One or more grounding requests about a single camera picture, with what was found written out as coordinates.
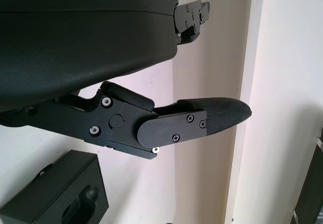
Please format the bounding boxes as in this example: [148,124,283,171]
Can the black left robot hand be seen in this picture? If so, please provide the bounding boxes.
[0,0,253,161]

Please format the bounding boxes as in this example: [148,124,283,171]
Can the dark furniture frame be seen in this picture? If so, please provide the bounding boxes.
[290,128,323,224]

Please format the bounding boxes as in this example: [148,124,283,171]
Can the black camera box base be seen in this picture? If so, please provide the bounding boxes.
[0,149,110,224]

